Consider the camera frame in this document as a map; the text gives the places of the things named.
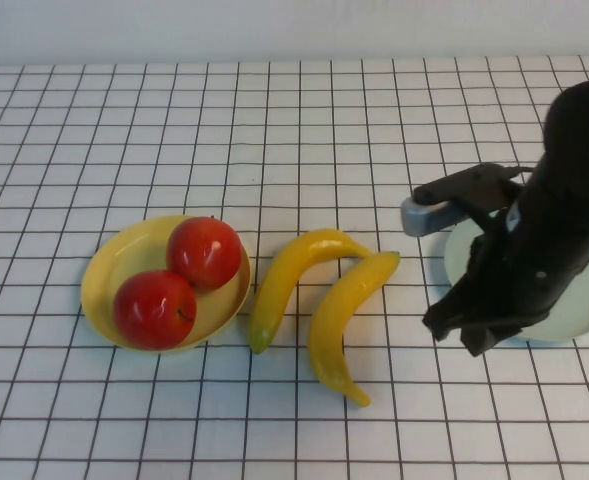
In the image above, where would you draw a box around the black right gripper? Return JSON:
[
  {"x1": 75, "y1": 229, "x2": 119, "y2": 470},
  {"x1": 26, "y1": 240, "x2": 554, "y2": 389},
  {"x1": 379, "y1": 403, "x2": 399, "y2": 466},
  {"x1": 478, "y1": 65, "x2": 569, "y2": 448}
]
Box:
[{"x1": 422, "y1": 192, "x2": 589, "y2": 358}]

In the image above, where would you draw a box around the yellow banana green tip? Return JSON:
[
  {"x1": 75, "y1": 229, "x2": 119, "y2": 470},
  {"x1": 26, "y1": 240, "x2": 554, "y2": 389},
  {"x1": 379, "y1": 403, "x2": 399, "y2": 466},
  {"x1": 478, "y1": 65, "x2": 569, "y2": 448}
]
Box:
[{"x1": 247, "y1": 228, "x2": 375, "y2": 355}]

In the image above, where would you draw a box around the red apple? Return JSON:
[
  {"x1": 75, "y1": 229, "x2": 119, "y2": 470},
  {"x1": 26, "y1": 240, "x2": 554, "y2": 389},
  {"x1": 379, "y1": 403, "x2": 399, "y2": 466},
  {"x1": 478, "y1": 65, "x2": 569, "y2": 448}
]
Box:
[
  {"x1": 166, "y1": 216, "x2": 243, "y2": 293},
  {"x1": 112, "y1": 269, "x2": 198, "y2": 350}
]

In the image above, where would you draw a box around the pale green round plate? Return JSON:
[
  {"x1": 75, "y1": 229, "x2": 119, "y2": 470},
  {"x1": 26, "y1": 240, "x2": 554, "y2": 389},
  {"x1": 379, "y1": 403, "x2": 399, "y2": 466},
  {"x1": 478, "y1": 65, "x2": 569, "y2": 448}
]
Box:
[{"x1": 443, "y1": 209, "x2": 589, "y2": 342}]

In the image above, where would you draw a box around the yellow round plate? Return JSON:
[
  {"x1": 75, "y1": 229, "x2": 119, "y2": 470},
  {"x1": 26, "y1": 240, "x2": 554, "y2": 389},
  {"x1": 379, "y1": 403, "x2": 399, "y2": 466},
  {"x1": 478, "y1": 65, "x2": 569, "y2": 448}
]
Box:
[{"x1": 80, "y1": 214, "x2": 252, "y2": 356}]

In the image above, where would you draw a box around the white grid-pattern tablecloth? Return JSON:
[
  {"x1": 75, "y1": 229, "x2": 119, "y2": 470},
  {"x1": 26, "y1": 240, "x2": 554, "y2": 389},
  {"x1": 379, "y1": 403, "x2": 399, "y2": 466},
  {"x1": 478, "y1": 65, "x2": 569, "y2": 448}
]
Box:
[{"x1": 0, "y1": 52, "x2": 589, "y2": 480}]

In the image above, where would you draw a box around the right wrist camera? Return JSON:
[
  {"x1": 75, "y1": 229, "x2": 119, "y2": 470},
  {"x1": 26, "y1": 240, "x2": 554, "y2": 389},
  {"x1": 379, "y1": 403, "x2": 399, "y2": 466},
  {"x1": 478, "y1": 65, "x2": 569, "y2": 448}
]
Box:
[{"x1": 401, "y1": 163, "x2": 521, "y2": 237}]

